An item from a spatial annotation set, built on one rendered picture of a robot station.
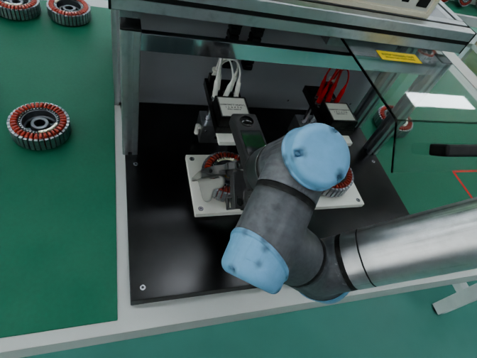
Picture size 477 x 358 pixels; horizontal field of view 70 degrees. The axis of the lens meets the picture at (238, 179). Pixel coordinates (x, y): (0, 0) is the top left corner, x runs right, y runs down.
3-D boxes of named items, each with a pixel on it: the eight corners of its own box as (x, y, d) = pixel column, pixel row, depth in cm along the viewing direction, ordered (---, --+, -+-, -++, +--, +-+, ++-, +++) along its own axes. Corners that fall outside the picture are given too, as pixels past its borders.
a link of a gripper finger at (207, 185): (183, 204, 64) (221, 199, 59) (182, 172, 65) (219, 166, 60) (194, 203, 67) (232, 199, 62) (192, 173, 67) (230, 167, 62)
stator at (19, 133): (-2, 128, 70) (-7, 114, 67) (50, 106, 77) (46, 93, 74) (33, 160, 67) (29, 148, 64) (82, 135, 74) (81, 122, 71)
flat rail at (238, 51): (431, 77, 74) (441, 65, 71) (130, 50, 54) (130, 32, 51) (429, 74, 74) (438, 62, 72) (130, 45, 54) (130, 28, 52)
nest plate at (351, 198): (361, 207, 79) (364, 204, 78) (304, 210, 74) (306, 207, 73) (337, 157, 87) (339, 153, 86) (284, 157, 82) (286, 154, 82)
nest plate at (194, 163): (265, 212, 71) (267, 209, 70) (194, 217, 66) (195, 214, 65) (248, 158, 79) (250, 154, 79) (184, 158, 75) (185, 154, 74)
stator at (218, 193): (256, 202, 71) (262, 192, 68) (204, 205, 67) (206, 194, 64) (244, 160, 77) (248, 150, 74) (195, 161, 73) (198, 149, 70)
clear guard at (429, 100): (500, 171, 60) (531, 148, 55) (391, 174, 52) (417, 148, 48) (409, 58, 78) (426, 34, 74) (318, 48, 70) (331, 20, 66)
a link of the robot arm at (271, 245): (305, 311, 40) (338, 226, 43) (253, 285, 32) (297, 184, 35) (255, 286, 45) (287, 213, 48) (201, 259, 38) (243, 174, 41)
